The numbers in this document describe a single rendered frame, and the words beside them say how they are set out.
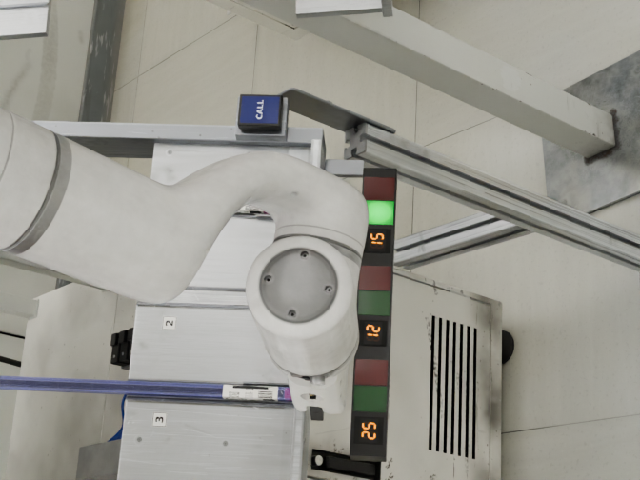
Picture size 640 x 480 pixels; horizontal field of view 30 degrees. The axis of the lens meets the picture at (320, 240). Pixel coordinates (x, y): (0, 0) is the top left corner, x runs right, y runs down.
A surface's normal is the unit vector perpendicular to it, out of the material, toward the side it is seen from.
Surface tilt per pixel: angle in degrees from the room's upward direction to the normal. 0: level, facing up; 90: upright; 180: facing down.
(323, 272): 52
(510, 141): 0
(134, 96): 0
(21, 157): 93
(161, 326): 47
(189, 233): 95
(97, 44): 90
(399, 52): 90
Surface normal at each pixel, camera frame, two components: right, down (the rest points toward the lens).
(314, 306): -0.01, -0.25
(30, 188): 0.59, 0.12
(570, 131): 0.00, 0.92
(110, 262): 0.29, 0.63
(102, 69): 0.63, -0.22
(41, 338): -0.77, -0.25
